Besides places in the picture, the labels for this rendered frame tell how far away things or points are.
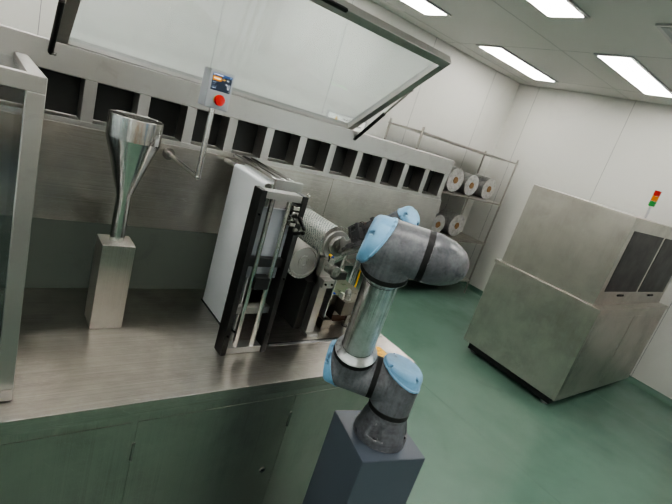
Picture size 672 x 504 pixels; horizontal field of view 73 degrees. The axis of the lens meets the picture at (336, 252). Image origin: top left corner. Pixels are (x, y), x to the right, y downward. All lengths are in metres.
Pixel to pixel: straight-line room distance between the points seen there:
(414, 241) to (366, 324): 0.26
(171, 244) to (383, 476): 1.07
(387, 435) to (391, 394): 0.12
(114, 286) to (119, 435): 0.42
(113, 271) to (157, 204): 0.34
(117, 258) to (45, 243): 0.31
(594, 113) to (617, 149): 0.53
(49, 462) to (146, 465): 0.25
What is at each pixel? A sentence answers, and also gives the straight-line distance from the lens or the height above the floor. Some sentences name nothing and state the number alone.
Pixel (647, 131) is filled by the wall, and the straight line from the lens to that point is 6.01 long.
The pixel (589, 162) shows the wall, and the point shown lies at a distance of 6.14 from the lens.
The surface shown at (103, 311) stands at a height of 0.96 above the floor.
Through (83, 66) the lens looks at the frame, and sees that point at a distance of 1.58.
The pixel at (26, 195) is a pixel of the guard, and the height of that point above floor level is 1.38.
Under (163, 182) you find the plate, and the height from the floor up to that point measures 1.31.
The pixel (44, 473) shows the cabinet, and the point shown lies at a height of 0.71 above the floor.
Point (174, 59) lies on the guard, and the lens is 1.61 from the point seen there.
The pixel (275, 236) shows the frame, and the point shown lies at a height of 1.30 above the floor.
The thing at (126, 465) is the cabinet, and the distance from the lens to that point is 1.45.
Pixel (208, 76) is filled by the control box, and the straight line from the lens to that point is 1.34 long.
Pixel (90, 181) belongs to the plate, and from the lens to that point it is 1.64.
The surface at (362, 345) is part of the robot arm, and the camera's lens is 1.16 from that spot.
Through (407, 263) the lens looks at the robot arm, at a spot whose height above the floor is 1.45.
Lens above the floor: 1.68
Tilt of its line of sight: 16 degrees down
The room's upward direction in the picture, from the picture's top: 17 degrees clockwise
